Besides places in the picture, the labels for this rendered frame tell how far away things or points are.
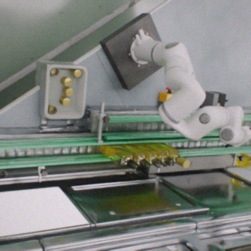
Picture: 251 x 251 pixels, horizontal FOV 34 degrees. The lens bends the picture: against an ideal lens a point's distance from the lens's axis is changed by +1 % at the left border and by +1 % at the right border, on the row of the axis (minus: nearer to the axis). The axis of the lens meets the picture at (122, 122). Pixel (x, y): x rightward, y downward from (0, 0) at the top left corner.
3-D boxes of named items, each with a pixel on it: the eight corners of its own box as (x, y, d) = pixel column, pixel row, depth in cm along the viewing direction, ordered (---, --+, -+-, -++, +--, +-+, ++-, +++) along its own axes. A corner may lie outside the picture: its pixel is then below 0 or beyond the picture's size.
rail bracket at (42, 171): (29, 175, 166) (38, 187, 155) (30, 159, 165) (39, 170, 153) (38, 174, 168) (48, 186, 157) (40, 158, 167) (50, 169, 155)
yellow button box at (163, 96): (157, 105, 202) (165, 108, 195) (159, 90, 200) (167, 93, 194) (168, 105, 205) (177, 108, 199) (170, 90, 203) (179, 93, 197)
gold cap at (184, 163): (178, 166, 170) (184, 170, 166) (175, 160, 168) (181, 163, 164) (185, 162, 171) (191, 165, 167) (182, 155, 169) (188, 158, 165)
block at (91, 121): (83, 129, 179) (89, 133, 173) (85, 108, 177) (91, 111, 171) (90, 129, 181) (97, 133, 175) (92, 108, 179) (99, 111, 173)
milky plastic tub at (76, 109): (38, 114, 174) (44, 119, 167) (41, 61, 169) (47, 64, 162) (76, 114, 182) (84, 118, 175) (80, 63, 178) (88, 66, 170)
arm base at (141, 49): (123, 37, 177) (140, 40, 164) (146, 23, 181) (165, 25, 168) (136, 68, 184) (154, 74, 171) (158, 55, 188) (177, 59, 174)
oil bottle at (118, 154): (99, 152, 178) (121, 168, 160) (100, 139, 177) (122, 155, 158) (111, 151, 181) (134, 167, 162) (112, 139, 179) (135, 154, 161)
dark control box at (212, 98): (201, 105, 215) (212, 109, 207) (203, 90, 213) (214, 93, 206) (213, 105, 218) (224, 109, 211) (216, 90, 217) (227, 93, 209)
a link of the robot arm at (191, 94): (154, 80, 146) (152, 99, 133) (183, 56, 140) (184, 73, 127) (179, 106, 150) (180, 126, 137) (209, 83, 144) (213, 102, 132)
